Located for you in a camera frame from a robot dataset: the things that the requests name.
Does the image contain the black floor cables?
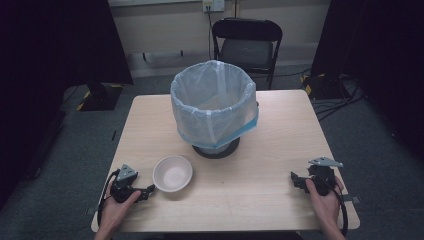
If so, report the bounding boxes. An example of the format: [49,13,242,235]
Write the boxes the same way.
[312,75,367,123]

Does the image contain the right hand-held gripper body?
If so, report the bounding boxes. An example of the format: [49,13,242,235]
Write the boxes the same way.
[307,157,344,197]

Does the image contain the bin with blue bag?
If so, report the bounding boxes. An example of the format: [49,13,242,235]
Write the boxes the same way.
[169,59,260,150]

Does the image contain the black stand base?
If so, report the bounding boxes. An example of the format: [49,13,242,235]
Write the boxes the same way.
[79,81,124,112]
[300,72,352,101]

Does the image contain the black wall power cable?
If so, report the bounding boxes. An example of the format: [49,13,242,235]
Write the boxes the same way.
[206,5,215,61]

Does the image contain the person's right hand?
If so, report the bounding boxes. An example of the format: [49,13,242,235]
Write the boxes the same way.
[305,175,345,232]

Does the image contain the white wall outlet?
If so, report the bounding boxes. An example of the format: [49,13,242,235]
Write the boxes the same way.
[202,0,226,14]

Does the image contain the dark curtain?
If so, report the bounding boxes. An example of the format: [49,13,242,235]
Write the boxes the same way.
[310,0,424,163]
[0,0,135,209]

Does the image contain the black folding chair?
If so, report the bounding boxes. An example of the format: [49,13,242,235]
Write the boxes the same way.
[211,17,284,91]

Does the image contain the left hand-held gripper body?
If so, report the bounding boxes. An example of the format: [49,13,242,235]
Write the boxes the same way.
[109,163,143,204]

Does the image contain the white bowl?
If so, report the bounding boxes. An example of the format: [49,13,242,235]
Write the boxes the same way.
[152,154,194,194]

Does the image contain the person's left hand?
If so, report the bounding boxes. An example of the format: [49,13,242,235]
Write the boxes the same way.
[99,179,143,232]

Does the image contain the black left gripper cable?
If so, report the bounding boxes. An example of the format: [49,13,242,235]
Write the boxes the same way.
[96,168,121,228]

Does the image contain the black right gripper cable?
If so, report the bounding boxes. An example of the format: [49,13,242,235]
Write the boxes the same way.
[328,181,349,238]

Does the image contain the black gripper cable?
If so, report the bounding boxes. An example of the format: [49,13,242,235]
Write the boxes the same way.
[96,168,121,228]
[328,181,349,238]

